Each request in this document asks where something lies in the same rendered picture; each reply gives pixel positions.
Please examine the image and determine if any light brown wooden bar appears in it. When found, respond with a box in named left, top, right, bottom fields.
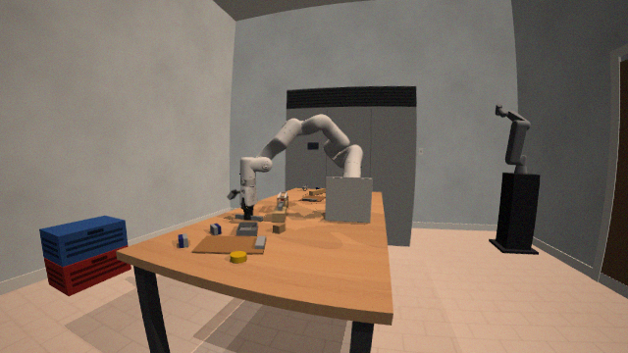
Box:
left=309, top=188, right=326, bottom=196

